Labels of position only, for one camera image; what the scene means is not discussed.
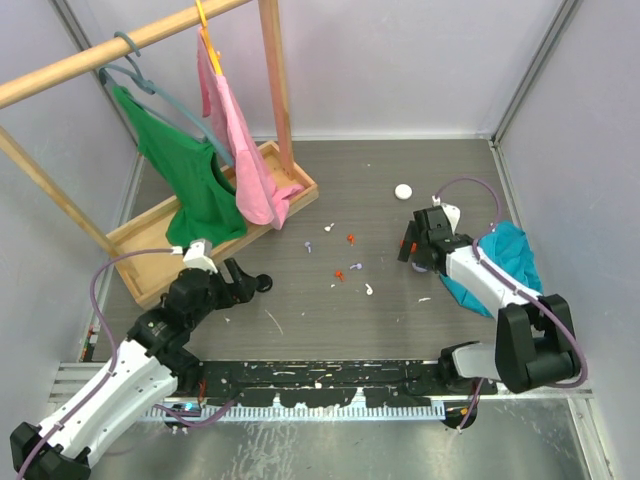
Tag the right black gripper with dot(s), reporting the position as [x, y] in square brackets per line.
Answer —
[404, 254]

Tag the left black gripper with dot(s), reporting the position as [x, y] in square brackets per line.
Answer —
[244, 283]

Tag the black charging case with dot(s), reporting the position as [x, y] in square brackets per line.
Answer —
[264, 283]

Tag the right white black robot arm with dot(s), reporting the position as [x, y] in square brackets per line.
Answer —
[535, 342]

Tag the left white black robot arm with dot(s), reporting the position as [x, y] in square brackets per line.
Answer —
[148, 366]

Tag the white round charging case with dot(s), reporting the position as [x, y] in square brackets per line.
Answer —
[403, 192]

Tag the green shirt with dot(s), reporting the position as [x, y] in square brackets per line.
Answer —
[207, 199]

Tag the pink cloth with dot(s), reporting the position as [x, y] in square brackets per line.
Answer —
[258, 197]

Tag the teal cloth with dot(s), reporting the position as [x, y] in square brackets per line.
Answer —
[508, 247]

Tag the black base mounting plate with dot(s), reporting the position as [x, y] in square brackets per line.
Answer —
[393, 383]

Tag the blue-grey hanger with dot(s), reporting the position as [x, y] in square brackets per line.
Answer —
[150, 88]

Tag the yellow hanger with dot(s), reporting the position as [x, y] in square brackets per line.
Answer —
[205, 36]

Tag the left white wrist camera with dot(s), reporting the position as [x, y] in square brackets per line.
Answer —
[198, 256]

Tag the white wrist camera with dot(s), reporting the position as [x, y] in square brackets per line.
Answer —
[198, 256]
[452, 213]

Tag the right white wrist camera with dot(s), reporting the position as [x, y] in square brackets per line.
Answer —
[452, 213]

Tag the white slotted cable duct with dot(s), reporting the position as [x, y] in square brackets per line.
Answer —
[357, 410]

